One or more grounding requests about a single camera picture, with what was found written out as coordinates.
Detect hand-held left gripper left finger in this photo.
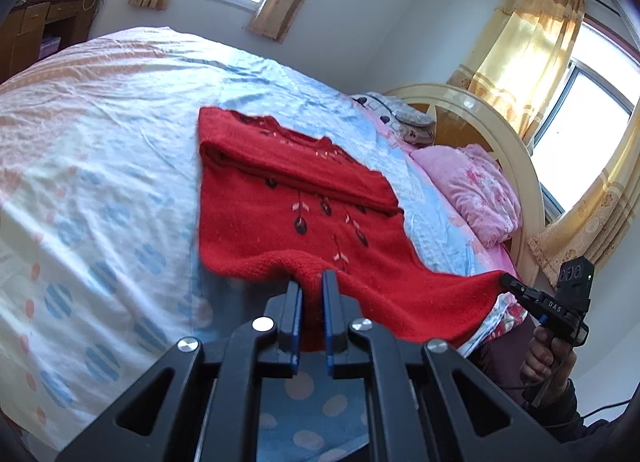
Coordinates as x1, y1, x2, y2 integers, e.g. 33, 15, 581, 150
55, 279, 306, 462

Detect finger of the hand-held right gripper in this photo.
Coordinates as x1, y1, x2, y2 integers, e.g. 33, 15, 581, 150
500, 273, 546, 323

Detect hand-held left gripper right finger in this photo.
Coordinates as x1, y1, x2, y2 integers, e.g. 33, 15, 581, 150
321, 269, 566, 462

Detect red embroidered sweater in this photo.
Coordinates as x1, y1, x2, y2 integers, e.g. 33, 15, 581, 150
197, 106, 512, 358

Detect person's right forearm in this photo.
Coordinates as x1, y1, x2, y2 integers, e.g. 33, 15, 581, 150
542, 377, 640, 445

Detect person's right hand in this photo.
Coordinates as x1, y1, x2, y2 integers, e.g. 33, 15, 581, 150
520, 324, 572, 391

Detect person's dark trousers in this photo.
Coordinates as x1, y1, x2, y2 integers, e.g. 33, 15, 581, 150
467, 314, 533, 390

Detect yellow curtain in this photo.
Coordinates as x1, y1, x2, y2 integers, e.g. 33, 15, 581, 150
446, 0, 587, 140
529, 112, 640, 289

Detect pink floral pillow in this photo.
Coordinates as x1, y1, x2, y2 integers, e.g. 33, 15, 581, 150
410, 144, 523, 247

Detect large side window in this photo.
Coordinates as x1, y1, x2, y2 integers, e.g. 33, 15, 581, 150
532, 16, 640, 220

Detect cream and wood headboard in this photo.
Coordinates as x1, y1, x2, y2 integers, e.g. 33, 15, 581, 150
385, 83, 546, 287

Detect grey floral pillow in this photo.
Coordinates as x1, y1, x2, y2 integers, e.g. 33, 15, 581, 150
392, 96, 437, 146

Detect blue and pink bed sheet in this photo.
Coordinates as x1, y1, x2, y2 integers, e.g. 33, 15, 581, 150
0, 26, 526, 460

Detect brown wooden desk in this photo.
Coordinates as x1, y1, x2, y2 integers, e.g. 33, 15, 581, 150
0, 0, 106, 85

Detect black cable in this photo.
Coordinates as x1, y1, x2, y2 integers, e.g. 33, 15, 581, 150
580, 398, 632, 420

